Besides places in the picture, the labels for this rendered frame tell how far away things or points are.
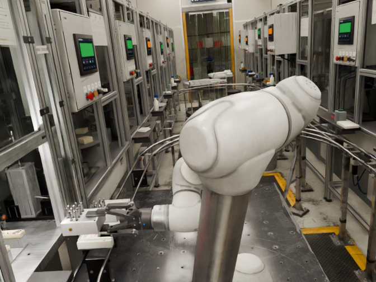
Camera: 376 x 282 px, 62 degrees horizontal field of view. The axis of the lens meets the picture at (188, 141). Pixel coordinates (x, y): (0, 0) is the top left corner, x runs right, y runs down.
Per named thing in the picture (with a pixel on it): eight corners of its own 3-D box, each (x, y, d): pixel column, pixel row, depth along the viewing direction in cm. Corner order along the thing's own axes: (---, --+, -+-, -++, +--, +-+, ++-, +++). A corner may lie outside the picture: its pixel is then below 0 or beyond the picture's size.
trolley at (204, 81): (192, 128, 640) (188, 80, 612) (184, 122, 692) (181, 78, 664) (231, 122, 661) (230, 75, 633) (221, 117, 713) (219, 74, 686)
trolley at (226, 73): (238, 111, 758) (236, 70, 730) (214, 114, 753) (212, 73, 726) (230, 105, 838) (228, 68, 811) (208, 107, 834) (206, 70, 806)
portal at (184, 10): (235, 99, 923) (231, 3, 848) (189, 103, 931) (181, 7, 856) (235, 98, 933) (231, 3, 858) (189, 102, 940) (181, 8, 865)
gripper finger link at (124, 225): (137, 216, 113) (139, 220, 114) (109, 225, 115) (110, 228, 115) (135, 222, 110) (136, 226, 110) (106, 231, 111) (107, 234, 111)
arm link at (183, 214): (170, 238, 112) (172, 204, 120) (215, 236, 111) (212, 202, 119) (167, 225, 103) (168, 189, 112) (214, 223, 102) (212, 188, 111)
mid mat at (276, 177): (305, 213, 298) (306, 211, 297) (247, 216, 301) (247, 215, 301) (280, 172, 393) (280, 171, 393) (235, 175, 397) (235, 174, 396)
